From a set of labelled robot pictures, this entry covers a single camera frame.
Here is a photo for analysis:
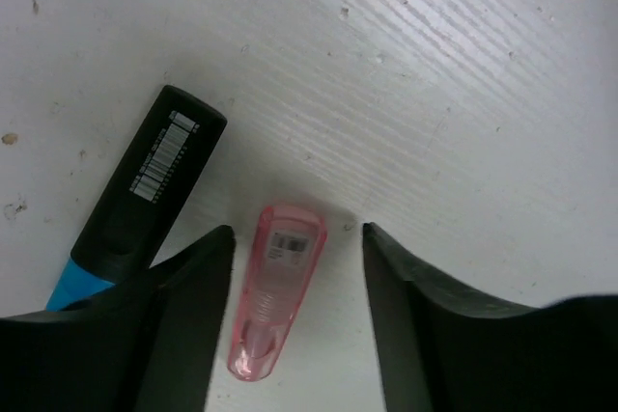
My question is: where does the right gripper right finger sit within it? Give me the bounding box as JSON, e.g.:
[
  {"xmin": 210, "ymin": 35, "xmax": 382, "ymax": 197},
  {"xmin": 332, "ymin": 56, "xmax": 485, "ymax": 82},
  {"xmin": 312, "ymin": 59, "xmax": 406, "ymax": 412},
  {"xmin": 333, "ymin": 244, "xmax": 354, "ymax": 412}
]
[{"xmin": 362, "ymin": 223, "xmax": 617, "ymax": 411}]

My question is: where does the blue cap black highlighter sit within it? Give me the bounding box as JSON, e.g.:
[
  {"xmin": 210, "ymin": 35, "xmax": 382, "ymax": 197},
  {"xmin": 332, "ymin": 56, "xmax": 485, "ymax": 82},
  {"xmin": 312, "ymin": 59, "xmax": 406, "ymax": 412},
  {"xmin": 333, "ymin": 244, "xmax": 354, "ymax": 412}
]
[{"xmin": 46, "ymin": 85, "xmax": 227, "ymax": 311}]

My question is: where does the pink translucent correction tape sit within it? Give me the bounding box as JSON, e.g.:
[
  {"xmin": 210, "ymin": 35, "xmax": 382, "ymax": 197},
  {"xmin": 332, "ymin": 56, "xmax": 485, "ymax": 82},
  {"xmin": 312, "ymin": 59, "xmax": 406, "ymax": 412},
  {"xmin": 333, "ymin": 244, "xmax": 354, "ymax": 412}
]
[{"xmin": 227, "ymin": 205, "xmax": 327, "ymax": 382}]

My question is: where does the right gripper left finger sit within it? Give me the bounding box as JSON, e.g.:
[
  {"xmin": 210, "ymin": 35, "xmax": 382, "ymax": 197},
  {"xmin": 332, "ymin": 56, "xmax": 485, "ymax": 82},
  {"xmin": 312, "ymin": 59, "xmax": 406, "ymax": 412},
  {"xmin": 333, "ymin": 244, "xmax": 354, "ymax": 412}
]
[{"xmin": 1, "ymin": 225, "xmax": 236, "ymax": 411}]

